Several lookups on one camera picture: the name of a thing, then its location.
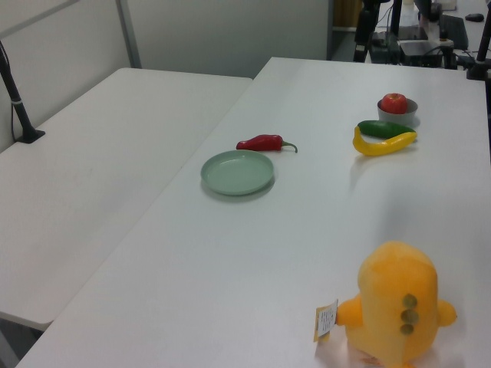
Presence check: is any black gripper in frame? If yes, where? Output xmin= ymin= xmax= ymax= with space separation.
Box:
xmin=353 ymin=8 xmax=380 ymax=62

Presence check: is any dark equipment box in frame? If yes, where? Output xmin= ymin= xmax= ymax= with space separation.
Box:
xmin=369 ymin=31 xmax=400 ymax=64

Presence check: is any yellow wooden cabinet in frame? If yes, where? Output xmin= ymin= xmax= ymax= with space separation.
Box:
xmin=331 ymin=0 xmax=364 ymax=30

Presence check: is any thin black pole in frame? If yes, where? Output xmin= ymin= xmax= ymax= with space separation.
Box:
xmin=390 ymin=0 xmax=403 ymax=38

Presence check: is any black flat device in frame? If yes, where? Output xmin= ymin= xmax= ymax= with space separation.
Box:
xmin=398 ymin=25 xmax=430 ymax=41

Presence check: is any black control box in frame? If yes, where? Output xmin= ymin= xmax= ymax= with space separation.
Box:
xmin=398 ymin=39 xmax=443 ymax=67

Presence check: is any grey bowl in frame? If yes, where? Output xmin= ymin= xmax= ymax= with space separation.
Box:
xmin=377 ymin=97 xmax=419 ymax=126

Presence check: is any green cucumber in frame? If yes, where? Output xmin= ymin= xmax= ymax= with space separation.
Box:
xmin=357 ymin=120 xmax=417 ymax=138

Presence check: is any yellow banana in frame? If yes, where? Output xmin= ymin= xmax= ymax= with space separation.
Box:
xmin=352 ymin=126 xmax=418 ymax=157

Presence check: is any black keyboard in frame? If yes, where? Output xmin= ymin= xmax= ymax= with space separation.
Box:
xmin=438 ymin=14 xmax=470 ymax=50

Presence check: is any red chili pepper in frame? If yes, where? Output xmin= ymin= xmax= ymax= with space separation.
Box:
xmin=236 ymin=133 xmax=299 ymax=154

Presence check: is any pale green plate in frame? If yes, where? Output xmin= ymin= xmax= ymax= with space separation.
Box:
xmin=199 ymin=149 xmax=276 ymax=197

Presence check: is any yellow plush toy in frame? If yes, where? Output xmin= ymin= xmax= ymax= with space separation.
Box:
xmin=336 ymin=240 xmax=459 ymax=368

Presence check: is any yellow paper tag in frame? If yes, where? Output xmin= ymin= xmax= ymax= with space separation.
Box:
xmin=315 ymin=298 xmax=340 ymax=342

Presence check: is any black camera stand with clamp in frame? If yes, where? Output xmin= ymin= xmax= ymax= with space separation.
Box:
xmin=465 ymin=21 xmax=491 ymax=81

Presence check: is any grey partition post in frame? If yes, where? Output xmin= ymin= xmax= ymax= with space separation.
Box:
xmin=115 ymin=0 xmax=143 ymax=71

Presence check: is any black camera stand with base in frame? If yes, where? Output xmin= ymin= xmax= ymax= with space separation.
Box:
xmin=0 ymin=39 xmax=46 ymax=145

